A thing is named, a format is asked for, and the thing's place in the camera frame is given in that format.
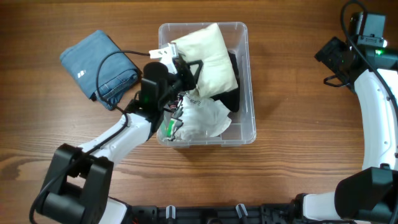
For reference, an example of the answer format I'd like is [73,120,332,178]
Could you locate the clear plastic storage bin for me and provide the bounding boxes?
[157,22,256,148]

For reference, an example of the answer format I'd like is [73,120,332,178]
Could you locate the black garment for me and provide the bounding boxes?
[211,52,240,113]

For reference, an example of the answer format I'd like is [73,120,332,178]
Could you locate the cream cloth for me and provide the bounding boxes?
[172,23,238,98]

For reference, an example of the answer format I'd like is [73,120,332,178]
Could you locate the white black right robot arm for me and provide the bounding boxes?
[287,37,397,223]

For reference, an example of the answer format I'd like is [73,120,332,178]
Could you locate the white printed t-shirt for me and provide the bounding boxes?
[165,93,231,141]

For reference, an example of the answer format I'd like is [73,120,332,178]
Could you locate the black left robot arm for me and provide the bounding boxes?
[29,59,203,223]

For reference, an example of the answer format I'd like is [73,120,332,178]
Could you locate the blue jeans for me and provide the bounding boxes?
[60,30,141,110]

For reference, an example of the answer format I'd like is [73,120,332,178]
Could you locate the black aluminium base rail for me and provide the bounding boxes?
[122,203,310,224]

